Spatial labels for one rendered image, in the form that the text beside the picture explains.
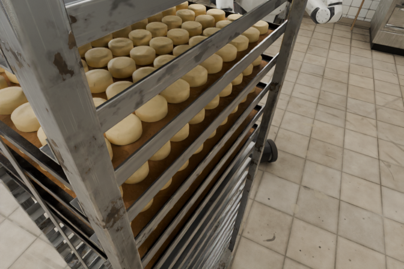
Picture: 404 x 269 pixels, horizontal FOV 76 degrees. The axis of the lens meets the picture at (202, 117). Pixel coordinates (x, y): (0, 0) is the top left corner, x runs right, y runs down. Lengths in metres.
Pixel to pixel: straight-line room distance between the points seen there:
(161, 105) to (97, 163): 0.19
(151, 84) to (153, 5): 0.08
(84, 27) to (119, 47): 0.35
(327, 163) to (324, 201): 0.40
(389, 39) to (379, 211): 2.97
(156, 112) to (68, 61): 0.23
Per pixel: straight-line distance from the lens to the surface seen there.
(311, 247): 2.06
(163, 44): 0.57
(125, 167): 0.32
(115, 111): 0.27
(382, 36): 4.79
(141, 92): 0.28
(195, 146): 0.47
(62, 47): 0.18
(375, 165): 2.77
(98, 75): 0.48
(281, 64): 0.77
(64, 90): 0.18
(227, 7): 1.28
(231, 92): 0.62
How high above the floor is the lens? 1.76
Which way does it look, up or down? 41 degrees down
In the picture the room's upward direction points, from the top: 3 degrees clockwise
